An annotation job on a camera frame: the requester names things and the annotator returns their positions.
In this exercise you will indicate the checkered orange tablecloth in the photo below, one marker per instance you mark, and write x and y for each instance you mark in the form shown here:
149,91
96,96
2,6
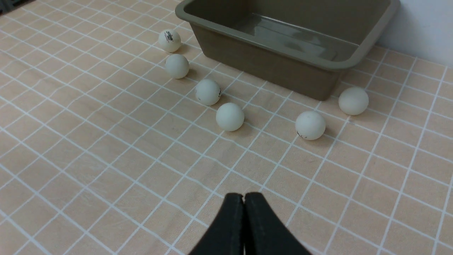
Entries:
103,153

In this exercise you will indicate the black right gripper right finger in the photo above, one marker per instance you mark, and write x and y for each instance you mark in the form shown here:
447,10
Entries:
264,233

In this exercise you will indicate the white ball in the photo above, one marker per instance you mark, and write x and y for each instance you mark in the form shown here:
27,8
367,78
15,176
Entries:
177,66
207,92
310,125
230,117
169,40
353,101

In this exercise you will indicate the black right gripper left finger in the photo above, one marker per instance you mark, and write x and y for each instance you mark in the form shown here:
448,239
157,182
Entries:
224,235

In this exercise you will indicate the olive plastic bin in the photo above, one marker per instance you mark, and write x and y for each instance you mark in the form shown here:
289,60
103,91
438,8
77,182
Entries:
302,45

